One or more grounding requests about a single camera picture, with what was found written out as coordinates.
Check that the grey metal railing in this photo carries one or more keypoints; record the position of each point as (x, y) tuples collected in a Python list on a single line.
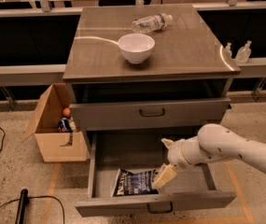
[(46, 74)]

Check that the large clear sanitizer bottle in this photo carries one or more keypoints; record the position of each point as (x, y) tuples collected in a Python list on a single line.
[(243, 53)]

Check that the orange fruit in box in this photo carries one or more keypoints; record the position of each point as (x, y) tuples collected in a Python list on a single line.
[(67, 113)]

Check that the open grey middle drawer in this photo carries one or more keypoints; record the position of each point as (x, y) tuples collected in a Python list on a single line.
[(142, 150)]

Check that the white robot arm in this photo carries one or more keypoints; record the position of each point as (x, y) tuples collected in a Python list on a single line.
[(212, 143)]

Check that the white bowl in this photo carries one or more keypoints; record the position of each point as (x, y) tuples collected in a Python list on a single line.
[(136, 48)]

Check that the grey drawer cabinet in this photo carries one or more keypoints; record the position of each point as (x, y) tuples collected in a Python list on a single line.
[(187, 63)]

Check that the closed grey top drawer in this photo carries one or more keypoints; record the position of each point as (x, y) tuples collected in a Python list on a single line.
[(142, 115)]

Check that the blue chip bag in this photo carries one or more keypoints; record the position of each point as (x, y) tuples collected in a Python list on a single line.
[(128, 183)]

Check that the cardboard box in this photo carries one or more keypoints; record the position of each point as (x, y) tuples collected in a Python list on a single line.
[(53, 145)]

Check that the small clear sanitizer bottle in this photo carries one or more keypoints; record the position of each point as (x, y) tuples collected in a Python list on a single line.
[(228, 49)]

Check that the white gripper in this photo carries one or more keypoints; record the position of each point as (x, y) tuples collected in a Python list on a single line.
[(176, 156)]

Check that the clear plastic water bottle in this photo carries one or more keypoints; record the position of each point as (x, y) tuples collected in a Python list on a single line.
[(151, 23)]

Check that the black cylindrical floor device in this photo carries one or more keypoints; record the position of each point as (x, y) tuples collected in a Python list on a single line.
[(23, 201)]

